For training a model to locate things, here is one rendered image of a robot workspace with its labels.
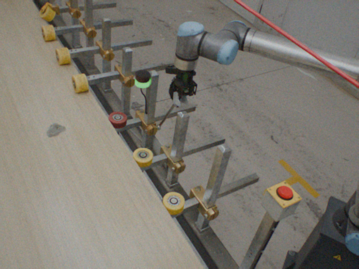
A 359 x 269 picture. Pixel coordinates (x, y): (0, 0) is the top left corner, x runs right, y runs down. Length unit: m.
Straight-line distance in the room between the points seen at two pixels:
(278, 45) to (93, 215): 0.88
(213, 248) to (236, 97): 2.19
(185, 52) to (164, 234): 0.65
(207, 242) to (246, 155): 1.50
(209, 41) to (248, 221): 1.48
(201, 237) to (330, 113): 2.46
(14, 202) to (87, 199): 0.24
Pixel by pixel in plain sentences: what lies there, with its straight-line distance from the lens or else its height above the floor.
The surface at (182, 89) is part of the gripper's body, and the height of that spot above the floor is 1.13.
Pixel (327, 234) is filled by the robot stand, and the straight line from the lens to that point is 1.86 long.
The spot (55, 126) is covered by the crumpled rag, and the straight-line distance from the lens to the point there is 1.61.
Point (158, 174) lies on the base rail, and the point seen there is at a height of 0.70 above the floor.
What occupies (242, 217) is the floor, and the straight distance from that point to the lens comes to 2.51.
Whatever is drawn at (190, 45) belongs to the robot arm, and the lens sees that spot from 1.34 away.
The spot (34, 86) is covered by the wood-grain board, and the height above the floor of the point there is 0.90.
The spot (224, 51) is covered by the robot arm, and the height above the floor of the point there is 1.35.
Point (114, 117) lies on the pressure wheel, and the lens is 1.64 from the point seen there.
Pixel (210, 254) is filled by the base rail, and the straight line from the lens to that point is 1.49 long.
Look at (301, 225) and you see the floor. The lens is 2.63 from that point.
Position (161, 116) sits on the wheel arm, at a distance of 1.74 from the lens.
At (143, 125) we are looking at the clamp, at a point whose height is 0.85.
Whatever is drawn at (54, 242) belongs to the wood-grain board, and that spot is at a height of 0.90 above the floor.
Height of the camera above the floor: 1.96
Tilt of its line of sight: 42 degrees down
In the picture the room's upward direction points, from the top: 11 degrees clockwise
